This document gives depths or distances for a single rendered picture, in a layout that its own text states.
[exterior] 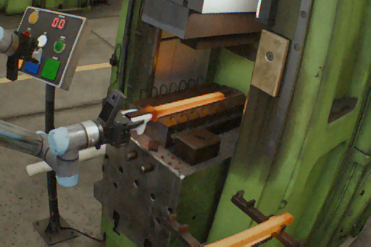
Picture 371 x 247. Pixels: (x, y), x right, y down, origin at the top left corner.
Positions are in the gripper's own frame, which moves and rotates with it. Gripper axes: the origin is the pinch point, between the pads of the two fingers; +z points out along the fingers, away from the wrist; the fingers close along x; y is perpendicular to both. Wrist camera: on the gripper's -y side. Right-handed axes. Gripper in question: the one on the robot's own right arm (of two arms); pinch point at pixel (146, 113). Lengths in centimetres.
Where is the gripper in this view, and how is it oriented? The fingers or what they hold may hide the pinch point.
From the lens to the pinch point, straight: 142.3
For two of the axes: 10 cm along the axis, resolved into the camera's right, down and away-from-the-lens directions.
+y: -1.7, 8.9, 4.3
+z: 7.2, -1.8, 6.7
